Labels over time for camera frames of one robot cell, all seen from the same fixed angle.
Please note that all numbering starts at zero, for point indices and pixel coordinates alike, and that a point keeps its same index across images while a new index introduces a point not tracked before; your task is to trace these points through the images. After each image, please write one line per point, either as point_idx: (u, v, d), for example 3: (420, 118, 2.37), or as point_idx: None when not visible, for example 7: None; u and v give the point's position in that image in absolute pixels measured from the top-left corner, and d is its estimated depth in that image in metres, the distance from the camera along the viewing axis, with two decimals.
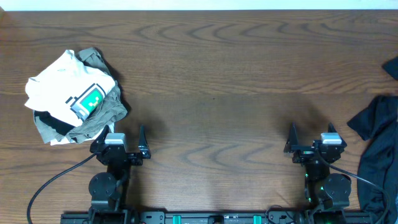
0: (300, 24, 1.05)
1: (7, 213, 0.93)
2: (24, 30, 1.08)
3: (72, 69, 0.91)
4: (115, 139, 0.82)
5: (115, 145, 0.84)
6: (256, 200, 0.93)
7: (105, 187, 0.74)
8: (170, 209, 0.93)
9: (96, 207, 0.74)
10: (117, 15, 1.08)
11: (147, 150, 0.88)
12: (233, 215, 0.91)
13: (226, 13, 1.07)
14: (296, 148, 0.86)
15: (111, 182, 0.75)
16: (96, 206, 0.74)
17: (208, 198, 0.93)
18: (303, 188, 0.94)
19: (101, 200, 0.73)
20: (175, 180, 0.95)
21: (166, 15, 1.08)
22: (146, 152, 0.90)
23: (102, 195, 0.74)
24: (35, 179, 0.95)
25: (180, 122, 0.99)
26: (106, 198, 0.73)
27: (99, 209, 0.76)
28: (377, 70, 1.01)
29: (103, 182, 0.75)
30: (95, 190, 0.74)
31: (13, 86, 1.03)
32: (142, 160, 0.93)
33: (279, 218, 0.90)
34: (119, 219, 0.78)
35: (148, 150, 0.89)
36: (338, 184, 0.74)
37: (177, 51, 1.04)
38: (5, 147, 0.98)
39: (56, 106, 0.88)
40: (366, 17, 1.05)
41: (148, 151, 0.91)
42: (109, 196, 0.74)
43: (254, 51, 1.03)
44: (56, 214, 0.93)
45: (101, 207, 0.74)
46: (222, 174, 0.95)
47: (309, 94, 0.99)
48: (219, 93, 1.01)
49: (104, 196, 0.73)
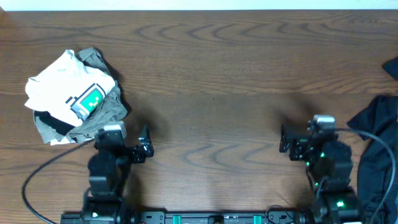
0: (300, 24, 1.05)
1: (7, 213, 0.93)
2: (23, 30, 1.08)
3: (72, 69, 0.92)
4: (113, 126, 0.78)
5: (112, 131, 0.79)
6: (256, 200, 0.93)
7: (106, 163, 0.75)
8: (169, 209, 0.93)
9: (92, 184, 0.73)
10: (117, 15, 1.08)
11: (148, 143, 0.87)
12: (232, 215, 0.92)
13: (226, 13, 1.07)
14: (293, 136, 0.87)
15: (112, 158, 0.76)
16: (93, 184, 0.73)
17: (208, 198, 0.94)
18: (302, 188, 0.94)
19: (97, 177, 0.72)
20: (175, 180, 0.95)
21: (166, 15, 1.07)
22: (148, 147, 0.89)
23: (101, 172, 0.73)
24: (35, 179, 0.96)
25: (180, 122, 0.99)
26: (102, 176, 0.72)
27: (96, 189, 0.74)
28: (377, 70, 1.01)
29: (104, 158, 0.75)
30: (94, 167, 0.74)
31: (13, 86, 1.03)
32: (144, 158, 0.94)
33: (279, 218, 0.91)
34: (113, 205, 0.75)
35: (149, 145, 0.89)
36: (334, 149, 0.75)
37: (177, 51, 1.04)
38: (5, 147, 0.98)
39: (57, 106, 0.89)
40: (366, 17, 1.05)
41: (150, 145, 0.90)
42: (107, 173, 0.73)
43: (254, 52, 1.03)
44: (56, 214, 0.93)
45: (97, 185, 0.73)
46: (222, 174, 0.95)
47: (309, 94, 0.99)
48: (219, 93, 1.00)
49: (102, 173, 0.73)
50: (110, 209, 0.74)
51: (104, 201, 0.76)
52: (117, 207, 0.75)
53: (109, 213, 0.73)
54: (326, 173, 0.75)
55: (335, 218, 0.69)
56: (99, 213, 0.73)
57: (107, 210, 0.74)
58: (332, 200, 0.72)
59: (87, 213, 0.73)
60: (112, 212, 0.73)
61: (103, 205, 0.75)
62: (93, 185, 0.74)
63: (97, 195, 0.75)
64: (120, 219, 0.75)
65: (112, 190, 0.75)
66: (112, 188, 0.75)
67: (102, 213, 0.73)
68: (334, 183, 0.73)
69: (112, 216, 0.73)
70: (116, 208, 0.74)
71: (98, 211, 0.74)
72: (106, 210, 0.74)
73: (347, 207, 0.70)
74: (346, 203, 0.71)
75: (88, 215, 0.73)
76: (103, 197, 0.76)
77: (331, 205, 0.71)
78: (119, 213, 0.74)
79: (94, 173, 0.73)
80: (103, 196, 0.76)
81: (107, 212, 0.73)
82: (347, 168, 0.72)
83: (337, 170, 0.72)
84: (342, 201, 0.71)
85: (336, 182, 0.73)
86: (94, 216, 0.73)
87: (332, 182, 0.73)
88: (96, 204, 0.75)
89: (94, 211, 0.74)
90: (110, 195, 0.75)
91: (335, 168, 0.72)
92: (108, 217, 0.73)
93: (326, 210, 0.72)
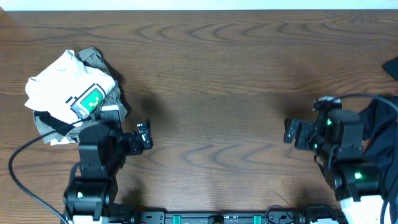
0: (301, 24, 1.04)
1: (9, 213, 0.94)
2: (23, 30, 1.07)
3: (72, 69, 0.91)
4: (111, 107, 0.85)
5: (111, 111, 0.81)
6: (256, 200, 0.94)
7: (97, 132, 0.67)
8: (170, 209, 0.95)
9: (82, 155, 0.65)
10: (117, 15, 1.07)
11: (147, 131, 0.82)
12: (232, 216, 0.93)
13: (226, 12, 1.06)
14: (298, 121, 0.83)
15: (104, 128, 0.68)
16: (83, 155, 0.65)
17: (208, 199, 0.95)
18: (302, 187, 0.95)
19: (89, 145, 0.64)
20: (175, 180, 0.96)
21: (166, 15, 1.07)
22: (147, 136, 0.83)
23: (92, 140, 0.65)
24: (36, 179, 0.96)
25: (180, 122, 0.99)
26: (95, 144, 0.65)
27: (85, 162, 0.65)
28: (377, 70, 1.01)
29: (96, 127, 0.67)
30: (85, 135, 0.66)
31: (13, 86, 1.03)
32: (142, 150, 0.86)
33: (279, 218, 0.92)
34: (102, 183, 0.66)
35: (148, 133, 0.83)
36: (341, 114, 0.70)
37: (177, 51, 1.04)
38: (5, 147, 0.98)
39: (57, 106, 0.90)
40: (368, 16, 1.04)
41: (149, 135, 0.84)
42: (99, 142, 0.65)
43: (254, 52, 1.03)
44: (58, 214, 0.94)
45: (88, 156, 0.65)
46: (222, 174, 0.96)
47: (309, 94, 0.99)
48: (219, 93, 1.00)
49: (94, 142, 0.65)
50: (97, 188, 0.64)
51: (92, 178, 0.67)
52: (107, 186, 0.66)
53: (97, 193, 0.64)
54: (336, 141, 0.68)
55: (352, 190, 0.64)
56: (86, 193, 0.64)
57: (94, 189, 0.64)
58: (347, 170, 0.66)
59: (71, 193, 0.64)
60: (99, 192, 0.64)
61: (91, 182, 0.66)
62: (83, 157, 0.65)
63: (85, 170, 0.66)
64: (109, 201, 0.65)
65: (103, 165, 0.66)
66: (103, 162, 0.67)
67: (89, 193, 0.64)
68: (347, 152, 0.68)
69: (99, 195, 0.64)
70: (105, 187, 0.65)
71: (83, 191, 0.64)
72: (92, 189, 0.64)
73: (365, 178, 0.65)
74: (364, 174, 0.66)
75: (73, 196, 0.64)
76: (91, 174, 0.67)
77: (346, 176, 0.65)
78: (108, 193, 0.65)
79: (86, 142, 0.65)
80: (92, 173, 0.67)
81: (94, 191, 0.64)
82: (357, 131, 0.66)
83: (350, 135, 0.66)
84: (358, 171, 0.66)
85: (347, 150, 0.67)
86: (79, 196, 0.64)
87: (344, 150, 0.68)
88: (83, 182, 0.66)
89: (79, 190, 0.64)
90: (100, 172, 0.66)
91: (344, 130, 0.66)
92: (96, 198, 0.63)
93: (341, 182, 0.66)
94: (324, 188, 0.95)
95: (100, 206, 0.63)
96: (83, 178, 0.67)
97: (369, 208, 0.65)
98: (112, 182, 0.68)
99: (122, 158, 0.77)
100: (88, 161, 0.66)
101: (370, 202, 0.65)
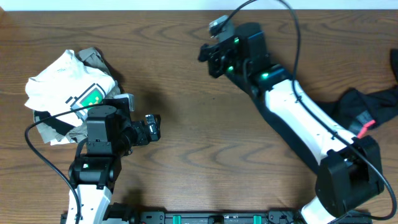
0: (300, 24, 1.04)
1: (9, 212, 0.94)
2: (24, 30, 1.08)
3: (72, 69, 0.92)
4: (122, 96, 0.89)
5: (120, 99, 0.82)
6: (256, 200, 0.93)
7: (105, 111, 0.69)
8: (170, 209, 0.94)
9: (89, 129, 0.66)
10: (117, 15, 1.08)
11: (154, 122, 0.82)
12: (233, 215, 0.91)
13: (225, 13, 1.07)
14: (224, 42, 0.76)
15: (112, 107, 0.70)
16: (91, 129, 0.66)
17: (208, 199, 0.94)
18: (303, 187, 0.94)
19: (97, 119, 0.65)
20: (175, 180, 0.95)
21: (166, 15, 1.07)
22: (153, 127, 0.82)
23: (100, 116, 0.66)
24: (35, 180, 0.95)
25: (180, 122, 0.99)
26: (102, 118, 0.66)
27: (92, 136, 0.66)
28: (377, 70, 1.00)
29: (106, 107, 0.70)
30: (92, 112, 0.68)
31: (14, 86, 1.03)
32: (148, 141, 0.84)
33: (279, 218, 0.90)
34: (106, 157, 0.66)
35: (156, 123, 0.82)
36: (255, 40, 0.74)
37: (177, 51, 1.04)
38: (5, 147, 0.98)
39: (58, 106, 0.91)
40: (367, 17, 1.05)
41: (157, 127, 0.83)
42: (106, 116, 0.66)
43: None
44: (56, 215, 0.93)
45: (94, 130, 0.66)
46: (222, 173, 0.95)
47: (310, 94, 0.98)
48: (219, 93, 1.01)
49: (101, 116, 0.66)
50: (102, 162, 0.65)
51: (97, 154, 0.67)
52: (112, 160, 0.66)
53: (103, 165, 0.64)
54: (245, 55, 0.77)
55: (265, 89, 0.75)
56: (91, 165, 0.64)
57: (99, 163, 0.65)
58: (257, 78, 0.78)
59: (77, 164, 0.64)
60: (104, 165, 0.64)
61: (96, 157, 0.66)
62: (90, 132, 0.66)
63: (92, 145, 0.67)
64: (113, 176, 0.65)
65: (109, 140, 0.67)
66: (110, 138, 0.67)
67: (94, 165, 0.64)
68: (254, 64, 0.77)
69: (103, 167, 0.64)
70: (109, 162, 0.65)
71: (89, 163, 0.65)
72: (97, 162, 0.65)
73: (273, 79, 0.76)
74: (272, 75, 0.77)
75: (79, 167, 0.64)
76: (97, 150, 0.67)
77: (264, 88, 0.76)
78: (112, 167, 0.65)
79: (93, 116, 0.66)
80: (98, 149, 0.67)
81: (99, 164, 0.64)
82: (259, 43, 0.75)
83: (254, 46, 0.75)
84: (267, 74, 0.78)
85: (256, 62, 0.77)
86: (84, 168, 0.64)
87: (254, 62, 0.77)
88: (88, 157, 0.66)
89: (84, 162, 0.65)
90: (106, 147, 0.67)
91: (249, 43, 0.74)
92: (101, 170, 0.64)
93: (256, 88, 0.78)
94: None
95: (105, 178, 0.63)
96: (88, 154, 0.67)
97: (280, 95, 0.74)
98: (117, 158, 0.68)
99: (129, 145, 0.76)
100: (95, 136, 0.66)
101: (285, 89, 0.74)
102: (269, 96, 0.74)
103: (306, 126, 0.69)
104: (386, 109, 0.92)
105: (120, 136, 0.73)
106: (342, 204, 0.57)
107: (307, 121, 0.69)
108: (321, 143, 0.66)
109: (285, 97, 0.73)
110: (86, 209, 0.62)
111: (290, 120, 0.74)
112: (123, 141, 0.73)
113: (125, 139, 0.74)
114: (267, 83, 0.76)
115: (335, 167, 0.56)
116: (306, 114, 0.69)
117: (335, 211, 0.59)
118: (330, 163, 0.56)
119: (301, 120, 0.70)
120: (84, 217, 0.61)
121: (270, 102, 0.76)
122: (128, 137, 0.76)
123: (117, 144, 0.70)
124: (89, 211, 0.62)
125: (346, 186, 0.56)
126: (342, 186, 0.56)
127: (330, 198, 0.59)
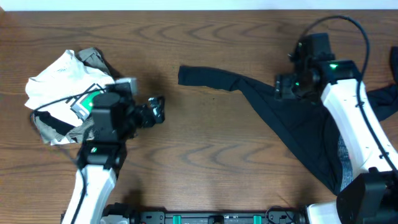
0: (300, 24, 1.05)
1: (9, 212, 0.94)
2: (24, 30, 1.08)
3: (72, 69, 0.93)
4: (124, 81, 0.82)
5: None
6: (256, 200, 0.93)
7: (110, 99, 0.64)
8: (170, 209, 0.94)
9: (94, 119, 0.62)
10: (117, 15, 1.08)
11: (157, 105, 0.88)
12: (232, 215, 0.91)
13: (224, 13, 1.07)
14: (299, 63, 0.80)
15: (117, 96, 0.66)
16: (95, 119, 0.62)
17: (208, 199, 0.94)
18: (303, 188, 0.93)
19: (102, 110, 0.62)
20: (175, 180, 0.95)
21: (166, 15, 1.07)
22: (157, 110, 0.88)
23: (104, 106, 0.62)
24: (35, 180, 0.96)
25: (180, 122, 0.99)
26: (108, 109, 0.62)
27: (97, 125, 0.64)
28: (377, 70, 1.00)
29: (111, 95, 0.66)
30: (97, 100, 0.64)
31: (14, 86, 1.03)
32: (152, 123, 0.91)
33: (279, 218, 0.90)
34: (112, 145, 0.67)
35: (159, 107, 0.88)
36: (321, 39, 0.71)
37: (177, 51, 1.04)
38: (5, 147, 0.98)
39: (58, 106, 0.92)
40: (367, 17, 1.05)
41: (160, 111, 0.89)
42: (112, 107, 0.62)
43: (254, 51, 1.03)
44: (57, 214, 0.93)
45: (99, 120, 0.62)
46: (222, 173, 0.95)
47: None
48: (219, 93, 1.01)
49: (106, 106, 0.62)
50: (108, 150, 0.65)
51: (102, 140, 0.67)
52: (117, 148, 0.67)
53: (109, 152, 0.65)
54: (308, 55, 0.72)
55: (328, 81, 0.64)
56: (99, 150, 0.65)
57: (106, 150, 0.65)
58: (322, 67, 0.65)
59: (85, 149, 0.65)
60: (111, 153, 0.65)
61: (102, 144, 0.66)
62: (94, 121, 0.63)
63: (97, 132, 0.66)
64: (119, 162, 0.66)
65: (114, 129, 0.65)
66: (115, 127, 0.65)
67: (101, 152, 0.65)
68: (319, 56, 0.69)
69: (110, 155, 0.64)
70: (115, 150, 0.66)
71: (97, 148, 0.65)
72: (104, 150, 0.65)
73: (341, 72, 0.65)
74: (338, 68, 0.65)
75: (86, 152, 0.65)
76: (102, 137, 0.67)
77: (328, 79, 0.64)
78: (118, 155, 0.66)
79: (97, 106, 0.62)
80: (104, 137, 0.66)
81: (105, 152, 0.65)
82: (324, 40, 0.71)
83: (318, 42, 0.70)
84: (334, 65, 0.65)
85: (319, 56, 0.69)
86: (92, 152, 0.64)
87: (317, 57, 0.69)
88: (95, 143, 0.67)
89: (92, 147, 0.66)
90: (111, 135, 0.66)
91: (313, 38, 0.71)
92: (107, 156, 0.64)
93: (319, 77, 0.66)
94: (325, 189, 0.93)
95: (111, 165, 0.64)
96: (94, 139, 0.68)
97: (343, 93, 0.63)
98: (122, 145, 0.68)
99: (134, 129, 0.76)
100: (101, 125, 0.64)
101: (349, 89, 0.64)
102: (331, 89, 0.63)
103: (357, 134, 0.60)
104: (383, 107, 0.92)
105: (125, 121, 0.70)
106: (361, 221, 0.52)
107: (361, 129, 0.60)
108: (365, 157, 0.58)
109: (346, 97, 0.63)
110: (92, 188, 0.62)
111: (339, 122, 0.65)
112: (128, 126, 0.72)
113: (129, 123, 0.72)
114: (333, 75, 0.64)
115: (374, 188, 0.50)
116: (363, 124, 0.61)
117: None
118: (370, 181, 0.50)
119: (354, 126, 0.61)
120: (89, 195, 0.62)
121: (324, 95, 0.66)
122: (132, 121, 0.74)
123: (122, 130, 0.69)
124: (96, 190, 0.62)
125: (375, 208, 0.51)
126: (371, 207, 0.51)
127: (351, 210, 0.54)
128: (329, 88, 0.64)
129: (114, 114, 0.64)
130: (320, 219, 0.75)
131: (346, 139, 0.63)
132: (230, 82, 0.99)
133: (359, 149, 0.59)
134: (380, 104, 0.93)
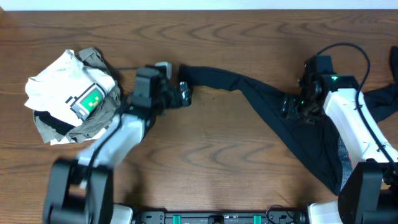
0: (300, 24, 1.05)
1: (8, 212, 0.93)
2: (24, 30, 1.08)
3: (72, 69, 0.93)
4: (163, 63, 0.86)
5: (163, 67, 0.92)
6: (256, 200, 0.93)
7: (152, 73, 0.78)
8: (170, 209, 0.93)
9: (137, 84, 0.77)
10: (117, 15, 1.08)
11: (186, 89, 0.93)
12: (233, 215, 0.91)
13: (224, 13, 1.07)
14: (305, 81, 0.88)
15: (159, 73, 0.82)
16: (137, 84, 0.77)
17: (208, 198, 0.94)
18: (303, 188, 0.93)
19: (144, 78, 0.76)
20: (175, 180, 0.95)
21: (166, 15, 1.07)
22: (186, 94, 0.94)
23: (147, 76, 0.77)
24: (35, 180, 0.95)
25: (180, 122, 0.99)
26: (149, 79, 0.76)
27: (137, 91, 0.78)
28: (377, 70, 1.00)
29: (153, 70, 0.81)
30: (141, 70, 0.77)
31: (13, 86, 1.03)
32: (180, 105, 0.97)
33: (279, 218, 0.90)
34: (145, 110, 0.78)
35: (188, 91, 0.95)
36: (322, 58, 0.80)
37: (177, 51, 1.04)
38: (5, 147, 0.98)
39: (57, 106, 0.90)
40: (367, 17, 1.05)
41: (188, 94, 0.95)
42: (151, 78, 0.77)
43: (254, 51, 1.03)
44: None
45: (140, 86, 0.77)
46: (222, 173, 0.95)
47: None
48: (219, 93, 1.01)
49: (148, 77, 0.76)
50: (140, 112, 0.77)
51: (138, 106, 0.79)
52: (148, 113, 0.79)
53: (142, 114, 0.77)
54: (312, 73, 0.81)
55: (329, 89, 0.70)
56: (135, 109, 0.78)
57: (140, 112, 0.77)
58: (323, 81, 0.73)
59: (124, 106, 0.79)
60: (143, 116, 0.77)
61: (137, 107, 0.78)
62: (137, 87, 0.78)
63: (136, 98, 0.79)
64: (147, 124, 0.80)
65: (150, 98, 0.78)
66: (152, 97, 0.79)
67: (135, 112, 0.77)
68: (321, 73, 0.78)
69: (141, 116, 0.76)
70: (147, 114, 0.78)
71: (133, 107, 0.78)
72: (138, 111, 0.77)
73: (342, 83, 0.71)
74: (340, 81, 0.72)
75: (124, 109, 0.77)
76: (139, 102, 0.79)
77: (329, 88, 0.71)
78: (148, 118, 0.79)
79: (142, 74, 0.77)
80: (140, 102, 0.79)
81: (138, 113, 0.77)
82: (327, 60, 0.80)
83: (321, 61, 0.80)
84: (336, 77, 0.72)
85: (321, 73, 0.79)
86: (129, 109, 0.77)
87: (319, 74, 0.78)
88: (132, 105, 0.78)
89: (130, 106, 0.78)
90: (146, 102, 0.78)
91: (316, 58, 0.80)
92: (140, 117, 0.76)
93: (321, 88, 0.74)
94: (325, 189, 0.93)
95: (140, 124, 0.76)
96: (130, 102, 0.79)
97: (341, 99, 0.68)
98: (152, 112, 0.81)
99: (163, 105, 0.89)
100: (140, 92, 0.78)
101: (347, 94, 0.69)
102: (332, 96, 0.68)
103: (357, 132, 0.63)
104: (384, 107, 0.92)
105: (158, 96, 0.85)
106: (361, 216, 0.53)
107: (360, 127, 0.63)
108: (364, 149, 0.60)
109: (345, 101, 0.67)
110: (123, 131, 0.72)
111: (341, 126, 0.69)
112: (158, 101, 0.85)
113: (160, 99, 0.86)
114: (334, 85, 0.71)
115: (371, 178, 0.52)
116: (362, 123, 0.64)
117: (350, 219, 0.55)
118: (368, 168, 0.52)
119: (353, 126, 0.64)
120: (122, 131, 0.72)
121: (327, 102, 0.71)
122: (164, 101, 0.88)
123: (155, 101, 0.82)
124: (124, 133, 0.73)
125: (374, 200, 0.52)
126: (370, 199, 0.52)
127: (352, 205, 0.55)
128: (332, 96, 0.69)
129: (152, 86, 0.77)
130: (318, 219, 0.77)
131: (347, 139, 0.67)
132: (230, 82, 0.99)
133: (358, 144, 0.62)
134: (380, 104, 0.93)
